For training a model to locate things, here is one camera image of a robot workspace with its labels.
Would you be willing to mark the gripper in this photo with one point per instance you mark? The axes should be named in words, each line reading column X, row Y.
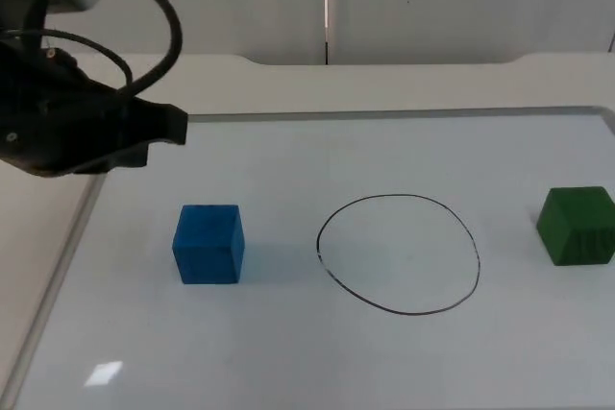
column 53, row 122

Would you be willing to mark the blue cube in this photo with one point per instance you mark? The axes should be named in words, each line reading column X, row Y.
column 206, row 247

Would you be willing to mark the green cube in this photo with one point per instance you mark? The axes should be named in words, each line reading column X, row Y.
column 576, row 232

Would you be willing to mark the grey-framed whiteboard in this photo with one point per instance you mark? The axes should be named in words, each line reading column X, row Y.
column 336, row 357

